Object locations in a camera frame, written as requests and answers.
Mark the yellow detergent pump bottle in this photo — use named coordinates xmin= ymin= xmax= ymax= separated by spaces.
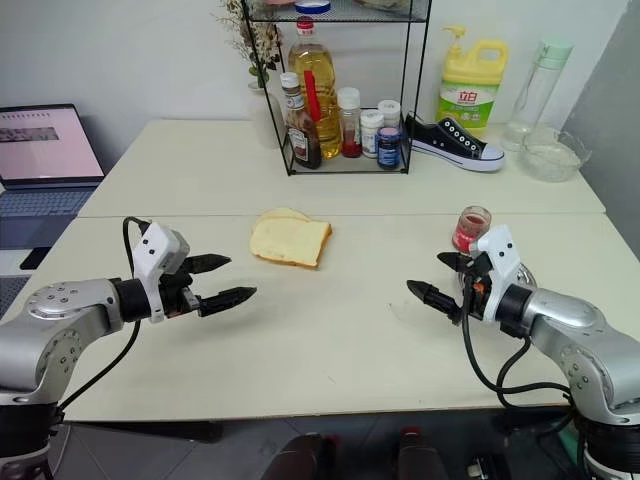
xmin=435 ymin=25 xmax=511 ymax=142

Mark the white bread slice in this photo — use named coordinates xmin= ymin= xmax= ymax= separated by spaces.
xmin=249 ymin=217 xmax=333 ymax=271
xmin=256 ymin=206 xmax=312 ymax=227

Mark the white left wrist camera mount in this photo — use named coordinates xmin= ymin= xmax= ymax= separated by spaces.
xmin=130 ymin=222 xmax=192 ymax=324

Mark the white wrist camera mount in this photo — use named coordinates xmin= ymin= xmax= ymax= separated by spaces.
xmin=130 ymin=222 xmax=192 ymax=324
xmin=469 ymin=224 xmax=524 ymax=322

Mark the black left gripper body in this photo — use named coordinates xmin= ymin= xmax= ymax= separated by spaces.
xmin=158 ymin=257 xmax=204 ymax=320

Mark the dark blue jar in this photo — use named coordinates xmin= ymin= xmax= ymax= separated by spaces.
xmin=375 ymin=125 xmax=403 ymax=171

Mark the small white plastic bottle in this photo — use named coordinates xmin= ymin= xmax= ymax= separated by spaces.
xmin=359 ymin=108 xmax=386 ymax=159

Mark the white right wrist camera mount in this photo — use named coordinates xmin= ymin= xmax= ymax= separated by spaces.
xmin=469 ymin=224 xmax=524 ymax=322

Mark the open laptop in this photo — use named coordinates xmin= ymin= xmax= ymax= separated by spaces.
xmin=0 ymin=103 xmax=107 ymax=251

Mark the white vase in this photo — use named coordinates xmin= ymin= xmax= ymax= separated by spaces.
xmin=247 ymin=74 xmax=287 ymax=151

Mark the clear glass bowl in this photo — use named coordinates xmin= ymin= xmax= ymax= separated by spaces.
xmin=519 ymin=126 xmax=593 ymax=183

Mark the black wire shelf rack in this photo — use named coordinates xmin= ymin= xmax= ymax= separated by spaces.
xmin=239 ymin=0 xmax=434 ymax=178

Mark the glass jar of red jam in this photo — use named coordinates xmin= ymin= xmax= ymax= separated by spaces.
xmin=451 ymin=204 xmax=494 ymax=254

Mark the cooking oil bottle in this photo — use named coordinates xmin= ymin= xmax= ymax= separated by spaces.
xmin=287 ymin=16 xmax=339 ymax=161

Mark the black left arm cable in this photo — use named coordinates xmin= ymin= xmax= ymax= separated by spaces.
xmin=53 ymin=215 xmax=152 ymax=417

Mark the black smartphone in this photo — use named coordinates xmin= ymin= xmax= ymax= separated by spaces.
xmin=19 ymin=246 xmax=49 ymax=272

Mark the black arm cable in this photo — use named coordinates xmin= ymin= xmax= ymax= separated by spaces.
xmin=461 ymin=283 xmax=577 ymax=407
xmin=53 ymin=215 xmax=152 ymax=417

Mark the black and white sneaker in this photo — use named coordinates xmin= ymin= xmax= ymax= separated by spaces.
xmin=403 ymin=111 xmax=507 ymax=174

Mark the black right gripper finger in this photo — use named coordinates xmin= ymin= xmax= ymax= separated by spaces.
xmin=405 ymin=279 xmax=463 ymax=327
xmin=436 ymin=250 xmax=475 ymax=274

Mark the dark sauce bottle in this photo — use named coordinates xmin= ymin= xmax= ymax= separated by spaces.
xmin=279 ymin=71 xmax=323 ymax=171

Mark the white lidded jar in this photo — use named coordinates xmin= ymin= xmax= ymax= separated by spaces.
xmin=376 ymin=99 xmax=403 ymax=130

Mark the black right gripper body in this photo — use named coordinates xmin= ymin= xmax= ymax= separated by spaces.
xmin=456 ymin=254 xmax=494 ymax=320

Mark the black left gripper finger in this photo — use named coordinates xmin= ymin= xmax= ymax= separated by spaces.
xmin=198 ymin=285 xmax=259 ymax=318
xmin=187 ymin=253 xmax=233 ymax=275

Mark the dried flower bunch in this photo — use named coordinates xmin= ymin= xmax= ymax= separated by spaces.
xmin=211 ymin=0 xmax=284 ymax=87

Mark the spice jar with red contents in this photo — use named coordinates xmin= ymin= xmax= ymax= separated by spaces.
xmin=336 ymin=87 xmax=363 ymax=159

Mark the clear bottle with green cap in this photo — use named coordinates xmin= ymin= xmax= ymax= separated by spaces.
xmin=500 ymin=39 xmax=575 ymax=153

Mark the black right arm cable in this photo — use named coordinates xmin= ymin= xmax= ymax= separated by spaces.
xmin=461 ymin=283 xmax=577 ymax=407

